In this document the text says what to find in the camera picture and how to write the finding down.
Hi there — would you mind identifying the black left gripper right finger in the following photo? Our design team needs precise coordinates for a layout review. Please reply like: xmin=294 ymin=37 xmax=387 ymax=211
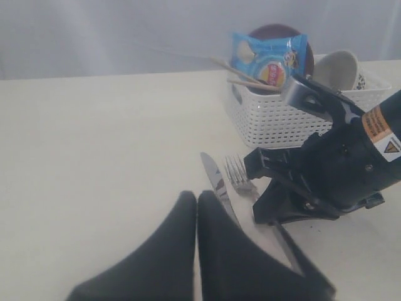
xmin=197 ymin=191 xmax=335 ymax=300

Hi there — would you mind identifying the silver table knife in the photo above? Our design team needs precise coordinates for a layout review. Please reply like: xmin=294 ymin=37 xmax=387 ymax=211
xmin=200 ymin=152 xmax=242 ymax=229

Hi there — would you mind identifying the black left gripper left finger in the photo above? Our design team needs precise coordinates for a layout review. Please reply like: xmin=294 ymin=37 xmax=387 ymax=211
xmin=68 ymin=191 xmax=197 ymax=300

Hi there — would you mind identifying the white perforated plastic basket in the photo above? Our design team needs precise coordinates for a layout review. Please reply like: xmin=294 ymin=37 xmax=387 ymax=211
xmin=223 ymin=67 xmax=392 ymax=149

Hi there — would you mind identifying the wooden chopstick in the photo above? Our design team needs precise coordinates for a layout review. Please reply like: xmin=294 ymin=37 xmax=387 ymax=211
xmin=227 ymin=79 xmax=281 ymax=93
xmin=209 ymin=57 xmax=276 ymax=90

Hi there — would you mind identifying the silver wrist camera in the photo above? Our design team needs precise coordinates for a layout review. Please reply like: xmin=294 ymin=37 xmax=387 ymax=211
xmin=281 ymin=75 xmax=365 ymax=126

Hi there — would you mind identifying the white patterned ceramic bowl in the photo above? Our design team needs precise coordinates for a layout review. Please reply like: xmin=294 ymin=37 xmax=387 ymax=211
xmin=313 ymin=50 xmax=367 ymax=91

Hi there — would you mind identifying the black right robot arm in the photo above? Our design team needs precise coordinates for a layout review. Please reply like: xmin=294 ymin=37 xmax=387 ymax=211
xmin=232 ymin=93 xmax=400 ymax=300

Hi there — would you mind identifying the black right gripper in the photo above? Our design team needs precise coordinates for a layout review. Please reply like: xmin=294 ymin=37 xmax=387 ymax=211
xmin=244 ymin=125 xmax=385 ymax=295

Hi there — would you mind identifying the silver fork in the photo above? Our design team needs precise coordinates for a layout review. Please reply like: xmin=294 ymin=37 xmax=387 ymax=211
xmin=224 ymin=156 xmax=303 ymax=275

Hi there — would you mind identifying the blue chips bag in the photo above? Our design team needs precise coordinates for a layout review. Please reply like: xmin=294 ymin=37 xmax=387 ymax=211
xmin=231 ymin=33 xmax=307 ymax=88

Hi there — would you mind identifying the brown round wooden plate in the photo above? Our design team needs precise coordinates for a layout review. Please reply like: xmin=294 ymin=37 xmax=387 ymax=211
xmin=249 ymin=24 xmax=315 ymax=75

